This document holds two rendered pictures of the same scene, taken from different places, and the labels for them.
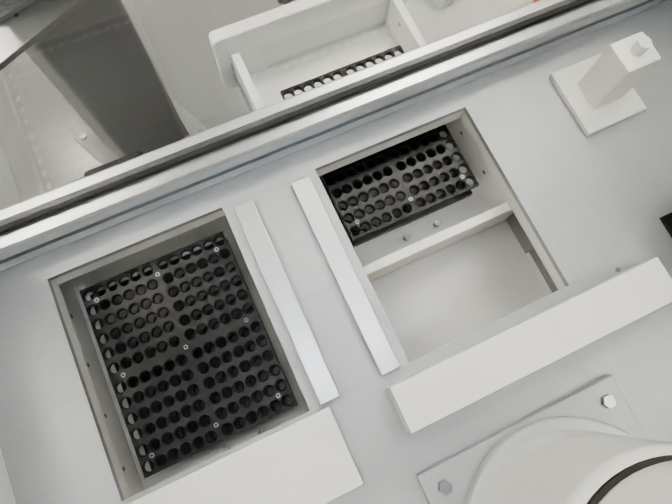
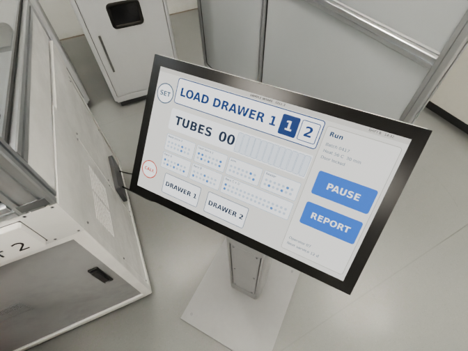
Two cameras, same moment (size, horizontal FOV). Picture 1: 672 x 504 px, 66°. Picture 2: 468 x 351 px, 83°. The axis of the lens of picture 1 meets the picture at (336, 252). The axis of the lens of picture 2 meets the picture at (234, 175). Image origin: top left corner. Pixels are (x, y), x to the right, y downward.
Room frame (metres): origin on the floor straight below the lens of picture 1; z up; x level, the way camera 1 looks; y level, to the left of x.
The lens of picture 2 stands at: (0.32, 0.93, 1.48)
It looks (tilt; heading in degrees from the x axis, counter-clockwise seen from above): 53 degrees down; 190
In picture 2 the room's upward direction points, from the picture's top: 2 degrees counter-clockwise
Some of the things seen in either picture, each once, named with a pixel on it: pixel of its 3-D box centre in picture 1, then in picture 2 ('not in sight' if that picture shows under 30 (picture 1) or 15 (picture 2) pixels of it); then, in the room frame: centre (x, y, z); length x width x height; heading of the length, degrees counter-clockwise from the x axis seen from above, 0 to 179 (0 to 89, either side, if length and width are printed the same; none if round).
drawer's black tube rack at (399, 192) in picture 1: (375, 148); not in sight; (0.32, -0.03, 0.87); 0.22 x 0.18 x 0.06; 33
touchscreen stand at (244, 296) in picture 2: not in sight; (245, 260); (-0.02, 0.90, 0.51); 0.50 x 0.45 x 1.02; 161
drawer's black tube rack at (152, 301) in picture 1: (192, 349); not in sight; (0.03, 0.15, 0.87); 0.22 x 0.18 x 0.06; 33
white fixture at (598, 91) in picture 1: (618, 70); not in sight; (0.40, -0.29, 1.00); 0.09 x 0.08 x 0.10; 33
